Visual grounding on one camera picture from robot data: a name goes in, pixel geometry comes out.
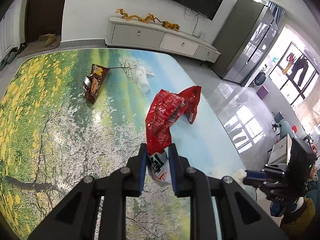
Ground red snack bag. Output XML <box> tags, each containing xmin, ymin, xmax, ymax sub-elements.
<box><xmin>145</xmin><ymin>86</ymin><xmax>201</xmax><ymax>187</ymax></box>

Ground white tissue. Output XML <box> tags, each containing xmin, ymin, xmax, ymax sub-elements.
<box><xmin>232</xmin><ymin>169</ymin><xmax>247</xmax><ymax>189</ymax></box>

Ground blue gloved right hand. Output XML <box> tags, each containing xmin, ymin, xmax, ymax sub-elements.
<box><xmin>270</xmin><ymin>201</ymin><xmax>286</xmax><ymax>217</ymax></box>

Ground white side cabinet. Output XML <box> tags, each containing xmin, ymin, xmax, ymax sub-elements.
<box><xmin>267</xmin><ymin>134</ymin><xmax>292</xmax><ymax>165</ymax></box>

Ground purple stool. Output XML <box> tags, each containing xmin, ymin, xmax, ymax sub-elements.
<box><xmin>257</xmin><ymin>85</ymin><xmax>269</xmax><ymax>100</ymax></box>

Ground landscape print coffee table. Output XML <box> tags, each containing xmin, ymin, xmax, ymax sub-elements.
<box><xmin>0</xmin><ymin>48</ymin><xmax>247</xmax><ymax>240</ymax></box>

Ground washing machine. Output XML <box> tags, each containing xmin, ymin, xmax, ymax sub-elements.
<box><xmin>253</xmin><ymin>65</ymin><xmax>267</xmax><ymax>87</ymax></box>

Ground hanging black trousers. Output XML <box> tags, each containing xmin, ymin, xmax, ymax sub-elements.
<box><xmin>290</xmin><ymin>55</ymin><xmax>309</xmax><ymax>87</ymax></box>

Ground brown snack bag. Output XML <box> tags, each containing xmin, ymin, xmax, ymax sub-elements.
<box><xmin>83</xmin><ymin>64</ymin><xmax>110</xmax><ymax>104</ymax></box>

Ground grey refrigerator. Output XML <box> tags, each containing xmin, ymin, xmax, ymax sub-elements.
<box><xmin>212</xmin><ymin>0</ymin><xmax>278</xmax><ymax>87</ymax></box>

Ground grey slippers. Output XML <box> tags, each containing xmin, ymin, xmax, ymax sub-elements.
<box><xmin>0</xmin><ymin>51</ymin><xmax>17</xmax><ymax>71</ymax></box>

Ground brown door mat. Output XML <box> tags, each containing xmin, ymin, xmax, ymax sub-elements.
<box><xmin>17</xmin><ymin>35</ymin><xmax>61</xmax><ymax>58</ymax></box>

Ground tan boots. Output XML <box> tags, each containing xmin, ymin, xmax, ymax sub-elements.
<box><xmin>39</xmin><ymin>34</ymin><xmax>56</xmax><ymax>47</ymax></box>

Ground white tv cabinet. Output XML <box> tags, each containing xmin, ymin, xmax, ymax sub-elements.
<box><xmin>105</xmin><ymin>17</ymin><xmax>220</xmax><ymax>63</ymax></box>

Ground golden dragon ornament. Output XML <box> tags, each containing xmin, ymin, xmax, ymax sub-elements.
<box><xmin>115</xmin><ymin>8</ymin><xmax>161</xmax><ymax>23</ymax></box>

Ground golden tiger ornament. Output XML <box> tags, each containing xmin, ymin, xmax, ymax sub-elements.
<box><xmin>162</xmin><ymin>21</ymin><xmax>180</xmax><ymax>31</ymax></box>

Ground dark brown entrance door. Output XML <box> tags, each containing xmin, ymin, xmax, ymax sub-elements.
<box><xmin>25</xmin><ymin>0</ymin><xmax>65</xmax><ymax>43</ymax></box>

